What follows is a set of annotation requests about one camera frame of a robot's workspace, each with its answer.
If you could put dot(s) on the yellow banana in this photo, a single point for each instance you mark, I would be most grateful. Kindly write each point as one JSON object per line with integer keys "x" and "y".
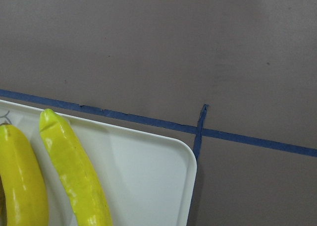
{"x": 26, "y": 199}
{"x": 75, "y": 170}

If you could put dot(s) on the white bear tray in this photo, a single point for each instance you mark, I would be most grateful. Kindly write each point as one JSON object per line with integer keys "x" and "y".
{"x": 148, "y": 179}

